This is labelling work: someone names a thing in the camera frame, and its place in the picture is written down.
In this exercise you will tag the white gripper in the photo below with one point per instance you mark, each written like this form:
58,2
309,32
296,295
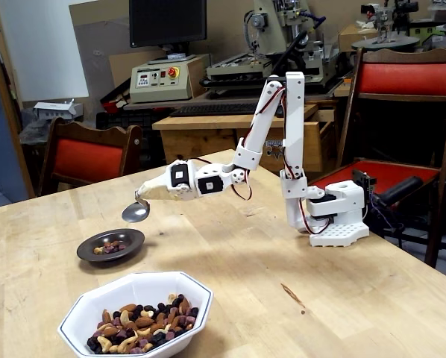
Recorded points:
169,186

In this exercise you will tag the bent metal spoon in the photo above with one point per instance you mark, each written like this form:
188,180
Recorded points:
135,213

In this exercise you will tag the small scooped nuts portion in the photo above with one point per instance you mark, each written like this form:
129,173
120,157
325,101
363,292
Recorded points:
109,248

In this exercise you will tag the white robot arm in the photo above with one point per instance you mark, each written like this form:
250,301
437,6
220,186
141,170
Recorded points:
295,123

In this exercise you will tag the beige masking tape wrap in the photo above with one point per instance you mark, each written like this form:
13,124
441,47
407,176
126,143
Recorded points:
156,192

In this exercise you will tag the dark brown small plate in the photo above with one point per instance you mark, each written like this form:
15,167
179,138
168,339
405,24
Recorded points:
133,238

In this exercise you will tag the wooden desk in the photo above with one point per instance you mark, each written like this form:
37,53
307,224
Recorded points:
193,123

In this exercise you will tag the small wooden red chair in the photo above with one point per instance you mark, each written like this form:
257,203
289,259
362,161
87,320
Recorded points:
88,158

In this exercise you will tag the black plastic crate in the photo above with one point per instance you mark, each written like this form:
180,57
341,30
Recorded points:
115,121

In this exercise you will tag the black keyboard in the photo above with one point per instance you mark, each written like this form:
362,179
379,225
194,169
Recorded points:
208,110

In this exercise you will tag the red and black case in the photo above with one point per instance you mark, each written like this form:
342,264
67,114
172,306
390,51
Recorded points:
113,105

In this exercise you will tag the beige control box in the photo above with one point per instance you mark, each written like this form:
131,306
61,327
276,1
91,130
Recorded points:
159,87

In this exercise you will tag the white small paper box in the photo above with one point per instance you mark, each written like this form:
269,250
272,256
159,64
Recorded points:
53,109

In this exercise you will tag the grey plastic bag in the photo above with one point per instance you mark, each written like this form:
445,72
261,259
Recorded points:
33,132

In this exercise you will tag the white octagonal bowl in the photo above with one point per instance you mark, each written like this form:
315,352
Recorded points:
96,302

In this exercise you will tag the large brown cardboard panel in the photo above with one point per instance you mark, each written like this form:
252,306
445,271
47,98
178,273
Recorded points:
100,56

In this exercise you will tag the mixed nuts heap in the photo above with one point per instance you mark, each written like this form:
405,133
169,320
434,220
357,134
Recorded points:
144,328

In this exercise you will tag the black computer monitor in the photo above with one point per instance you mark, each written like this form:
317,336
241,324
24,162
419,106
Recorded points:
167,22

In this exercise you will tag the beige milling machine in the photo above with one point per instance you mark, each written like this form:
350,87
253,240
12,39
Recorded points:
275,22

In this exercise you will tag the black circuit board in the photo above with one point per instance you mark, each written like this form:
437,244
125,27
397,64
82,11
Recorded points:
364,181

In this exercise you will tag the brown cardboard box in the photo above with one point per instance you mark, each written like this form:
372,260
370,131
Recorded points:
351,37

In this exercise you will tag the black round table machine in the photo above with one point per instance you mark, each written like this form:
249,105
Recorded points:
387,43

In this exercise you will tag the large wooden red chair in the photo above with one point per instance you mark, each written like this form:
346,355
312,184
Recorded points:
405,78

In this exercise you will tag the green box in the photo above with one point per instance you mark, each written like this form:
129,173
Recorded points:
432,37

